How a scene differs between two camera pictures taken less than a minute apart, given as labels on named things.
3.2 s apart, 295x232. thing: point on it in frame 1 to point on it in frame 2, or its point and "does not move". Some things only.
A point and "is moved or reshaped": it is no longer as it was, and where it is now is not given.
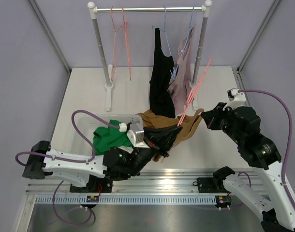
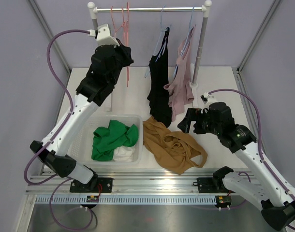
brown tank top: (187, 123) is moved or reshaped
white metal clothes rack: (107, 68) does not move
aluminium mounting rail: (172, 182) does not move
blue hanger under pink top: (191, 28) does not move
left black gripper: (160, 138) to (125, 51)
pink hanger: (191, 95) to (125, 23)
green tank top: (105, 138) does not move
